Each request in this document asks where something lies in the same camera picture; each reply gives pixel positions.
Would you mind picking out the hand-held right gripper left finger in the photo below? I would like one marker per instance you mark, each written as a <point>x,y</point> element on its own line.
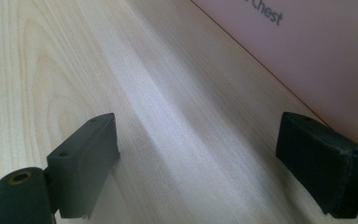
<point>84,168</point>

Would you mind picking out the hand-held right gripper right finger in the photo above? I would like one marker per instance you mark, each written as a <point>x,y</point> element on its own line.
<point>320,161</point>

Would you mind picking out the pink plastic box with lid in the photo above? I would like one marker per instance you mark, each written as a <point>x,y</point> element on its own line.
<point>323,62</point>

